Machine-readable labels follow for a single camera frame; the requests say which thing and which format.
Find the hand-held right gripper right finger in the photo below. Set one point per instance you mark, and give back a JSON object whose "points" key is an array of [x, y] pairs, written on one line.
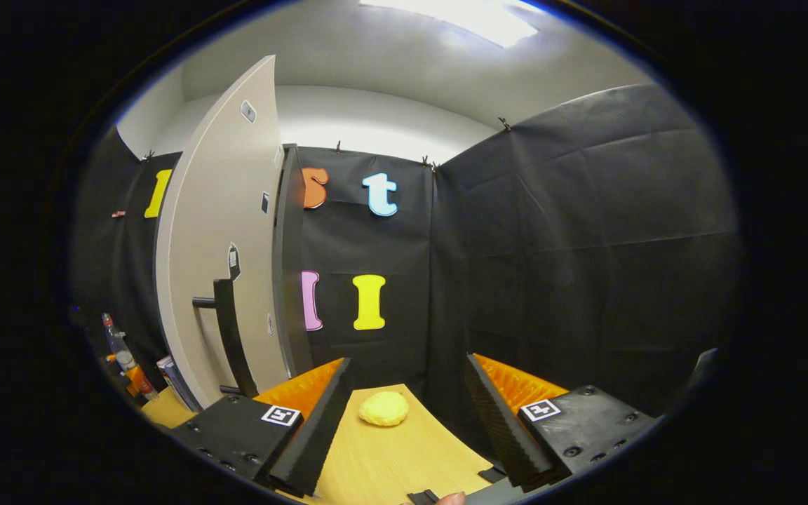
{"points": [[499, 428]]}

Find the beige cabinet door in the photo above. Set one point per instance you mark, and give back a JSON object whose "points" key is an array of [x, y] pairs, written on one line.
{"points": [[214, 210]]}

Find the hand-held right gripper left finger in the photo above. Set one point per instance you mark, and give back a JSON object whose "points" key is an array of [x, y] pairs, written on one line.
{"points": [[316, 428]]}

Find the yellow foam toy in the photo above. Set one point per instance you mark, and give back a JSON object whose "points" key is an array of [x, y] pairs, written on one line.
{"points": [[384, 409]]}

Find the clear bottle with red cap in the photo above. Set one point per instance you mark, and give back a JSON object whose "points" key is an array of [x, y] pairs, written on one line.
{"points": [[123, 358]]}

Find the black backdrop cloth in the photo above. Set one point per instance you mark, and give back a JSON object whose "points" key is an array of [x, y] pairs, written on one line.
{"points": [[586, 245]]}

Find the long ceiling light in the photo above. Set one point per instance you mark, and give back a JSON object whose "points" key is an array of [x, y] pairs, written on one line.
{"points": [[460, 17]]}

